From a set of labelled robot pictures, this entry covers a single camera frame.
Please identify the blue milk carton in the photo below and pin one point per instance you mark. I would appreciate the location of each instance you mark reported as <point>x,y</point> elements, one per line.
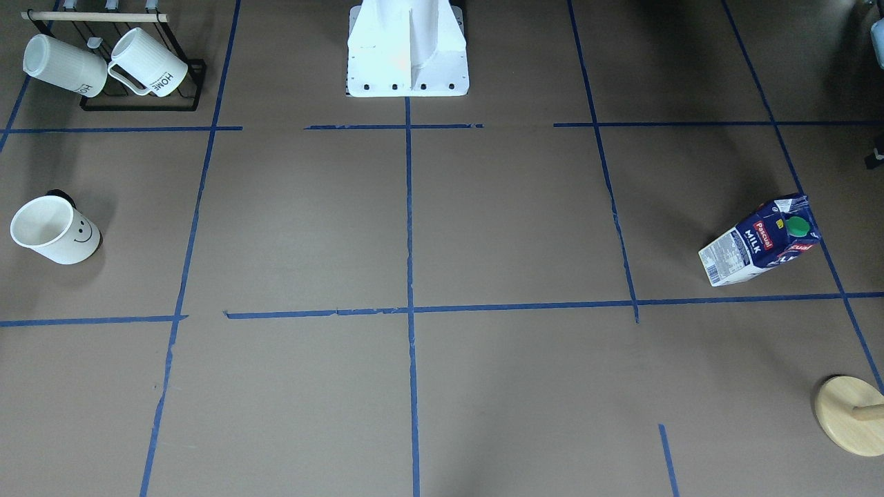
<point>775,233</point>

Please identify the white smiley face cup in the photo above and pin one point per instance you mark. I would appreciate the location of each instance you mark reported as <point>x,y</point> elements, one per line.
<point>52,226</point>

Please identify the white HOME mug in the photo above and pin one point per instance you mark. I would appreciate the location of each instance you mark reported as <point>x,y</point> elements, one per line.
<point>145,66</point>

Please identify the white ribbed mug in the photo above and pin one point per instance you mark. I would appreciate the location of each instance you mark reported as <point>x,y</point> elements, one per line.
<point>65,66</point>

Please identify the wooden mug tree stand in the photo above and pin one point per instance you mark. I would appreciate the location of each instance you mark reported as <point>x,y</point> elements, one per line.
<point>849,411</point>

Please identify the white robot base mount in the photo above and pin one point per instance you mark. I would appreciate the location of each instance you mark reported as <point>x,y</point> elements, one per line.
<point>407,49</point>

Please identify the black wire mug rack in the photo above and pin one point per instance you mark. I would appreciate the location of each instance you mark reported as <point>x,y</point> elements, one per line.
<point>98,32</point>

